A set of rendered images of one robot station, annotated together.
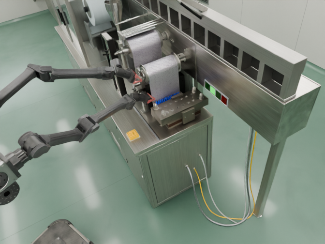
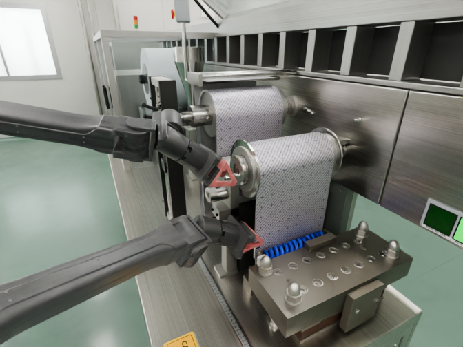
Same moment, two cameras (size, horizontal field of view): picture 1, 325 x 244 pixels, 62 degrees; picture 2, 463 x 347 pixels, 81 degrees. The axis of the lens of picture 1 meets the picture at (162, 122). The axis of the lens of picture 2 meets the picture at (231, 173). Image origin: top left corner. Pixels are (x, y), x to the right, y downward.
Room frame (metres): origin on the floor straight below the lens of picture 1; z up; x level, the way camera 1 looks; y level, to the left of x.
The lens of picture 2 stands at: (0.99, 0.14, 1.52)
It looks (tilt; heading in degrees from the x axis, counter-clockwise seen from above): 25 degrees down; 357
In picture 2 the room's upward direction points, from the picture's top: straight up
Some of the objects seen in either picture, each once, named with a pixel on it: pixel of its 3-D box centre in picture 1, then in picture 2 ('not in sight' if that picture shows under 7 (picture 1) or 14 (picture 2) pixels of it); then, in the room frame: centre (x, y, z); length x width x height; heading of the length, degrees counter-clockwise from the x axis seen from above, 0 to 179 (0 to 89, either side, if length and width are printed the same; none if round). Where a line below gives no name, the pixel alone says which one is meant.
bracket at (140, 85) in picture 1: (141, 96); (224, 230); (1.63, 0.13, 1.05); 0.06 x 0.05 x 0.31; 113
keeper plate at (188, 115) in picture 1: (188, 115); (362, 306); (1.43, -0.19, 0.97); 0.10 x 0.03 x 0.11; 113
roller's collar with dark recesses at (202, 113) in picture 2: (125, 50); (199, 115); (1.84, 0.20, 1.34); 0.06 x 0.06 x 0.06; 23
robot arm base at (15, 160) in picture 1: (15, 160); not in sight; (0.80, 0.66, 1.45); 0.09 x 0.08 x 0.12; 46
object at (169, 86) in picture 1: (165, 89); (292, 218); (1.61, -0.06, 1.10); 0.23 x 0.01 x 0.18; 113
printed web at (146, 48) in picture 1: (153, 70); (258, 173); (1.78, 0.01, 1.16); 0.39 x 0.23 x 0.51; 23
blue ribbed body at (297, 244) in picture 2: (168, 98); (295, 245); (1.59, -0.07, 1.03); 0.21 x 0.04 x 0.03; 113
